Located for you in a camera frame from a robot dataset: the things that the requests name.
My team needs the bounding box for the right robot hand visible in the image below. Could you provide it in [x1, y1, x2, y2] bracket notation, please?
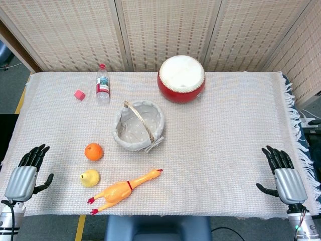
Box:
[255, 145, 308, 205]

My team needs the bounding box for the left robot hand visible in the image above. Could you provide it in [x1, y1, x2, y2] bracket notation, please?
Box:
[4, 144, 54, 203]

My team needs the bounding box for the orange fruit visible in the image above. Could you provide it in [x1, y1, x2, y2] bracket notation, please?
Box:
[84, 143, 104, 161]

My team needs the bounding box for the white woven tablecloth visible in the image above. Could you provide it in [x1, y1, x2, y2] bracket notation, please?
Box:
[0, 71, 321, 220]

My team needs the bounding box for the grey fabric-lined wicker basket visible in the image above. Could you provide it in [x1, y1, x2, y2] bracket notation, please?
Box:
[111, 100, 166, 153]

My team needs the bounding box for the white power strip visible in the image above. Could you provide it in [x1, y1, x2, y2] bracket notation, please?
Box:
[300, 116, 321, 129]

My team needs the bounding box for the yellow pear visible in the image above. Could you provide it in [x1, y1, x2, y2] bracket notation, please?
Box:
[80, 169, 100, 188]

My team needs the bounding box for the yellow rubber chicken toy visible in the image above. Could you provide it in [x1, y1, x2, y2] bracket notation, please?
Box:
[87, 168, 164, 216]

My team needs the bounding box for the clear plastic water bottle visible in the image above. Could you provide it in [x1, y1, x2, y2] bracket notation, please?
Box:
[95, 64, 111, 105]

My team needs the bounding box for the red drum with white skin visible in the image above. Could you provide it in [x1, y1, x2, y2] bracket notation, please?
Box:
[157, 55, 206, 104]

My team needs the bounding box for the bamboo folding screen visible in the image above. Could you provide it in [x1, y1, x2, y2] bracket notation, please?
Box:
[0, 0, 321, 106]

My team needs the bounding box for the black cable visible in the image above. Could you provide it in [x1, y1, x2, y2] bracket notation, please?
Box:
[210, 226, 245, 241]

